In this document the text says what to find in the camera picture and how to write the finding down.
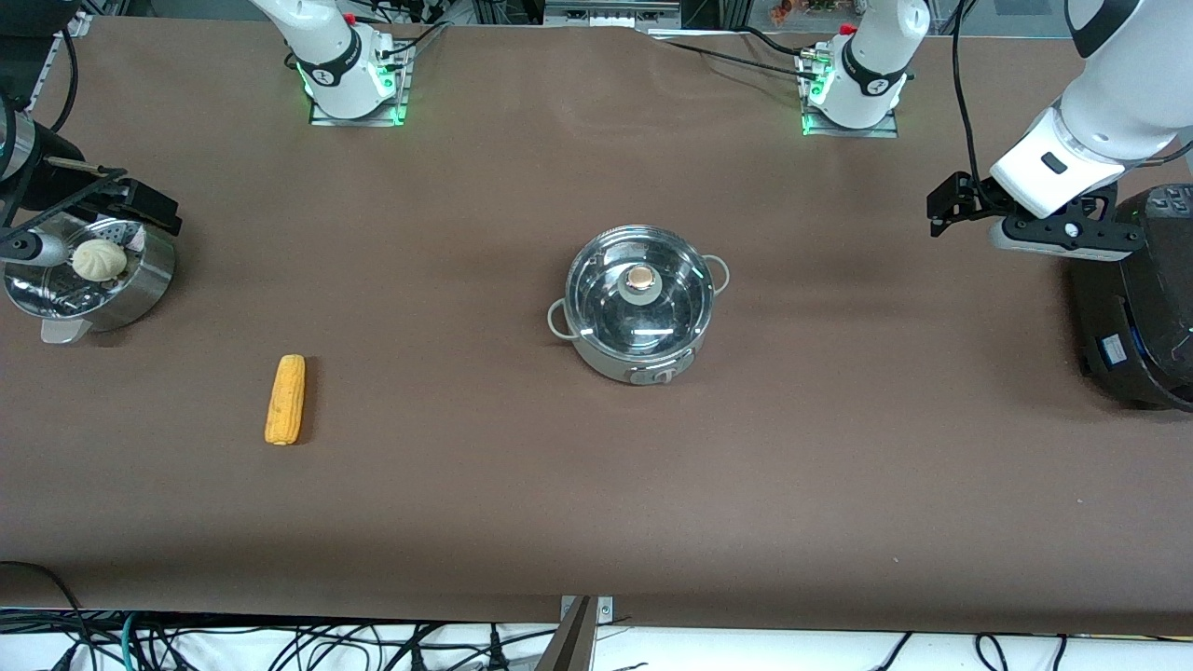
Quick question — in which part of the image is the yellow corn cob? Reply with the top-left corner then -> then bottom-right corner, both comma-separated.
264,353 -> 308,446

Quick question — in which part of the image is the glass pot lid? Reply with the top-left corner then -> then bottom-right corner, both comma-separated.
565,225 -> 717,342

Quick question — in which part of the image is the stainless steel pot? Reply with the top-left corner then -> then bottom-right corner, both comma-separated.
546,224 -> 731,386

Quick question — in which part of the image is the white steamed bun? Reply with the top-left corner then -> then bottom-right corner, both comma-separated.
72,239 -> 129,283

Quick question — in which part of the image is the stainless steel steamer basket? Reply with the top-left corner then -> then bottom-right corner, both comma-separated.
3,212 -> 177,346

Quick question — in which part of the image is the black round appliance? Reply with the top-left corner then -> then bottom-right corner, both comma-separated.
1070,183 -> 1193,412

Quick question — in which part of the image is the grey box behind table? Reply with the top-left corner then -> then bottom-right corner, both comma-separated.
542,0 -> 683,31

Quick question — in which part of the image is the brown table cover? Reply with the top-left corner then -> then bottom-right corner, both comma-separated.
0,14 -> 1193,638

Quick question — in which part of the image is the brown wedge-shaped bar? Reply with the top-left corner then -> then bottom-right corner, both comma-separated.
535,596 -> 599,671

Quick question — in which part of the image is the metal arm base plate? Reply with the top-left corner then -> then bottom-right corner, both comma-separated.
309,37 -> 414,128
795,48 -> 900,140

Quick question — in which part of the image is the aluminium frame rail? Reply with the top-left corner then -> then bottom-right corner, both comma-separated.
28,11 -> 96,115

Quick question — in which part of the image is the short black table cable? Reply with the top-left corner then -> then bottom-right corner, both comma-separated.
738,26 -> 810,61

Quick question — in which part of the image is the long black table cable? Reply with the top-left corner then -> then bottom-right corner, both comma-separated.
651,39 -> 823,85

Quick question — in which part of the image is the black base connector cable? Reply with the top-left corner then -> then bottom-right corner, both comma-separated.
373,19 -> 452,68

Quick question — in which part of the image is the black looping floor cable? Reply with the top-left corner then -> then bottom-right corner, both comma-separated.
0,559 -> 94,653

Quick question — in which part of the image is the small metal edge bracket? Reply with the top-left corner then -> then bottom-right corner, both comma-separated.
559,595 -> 616,627

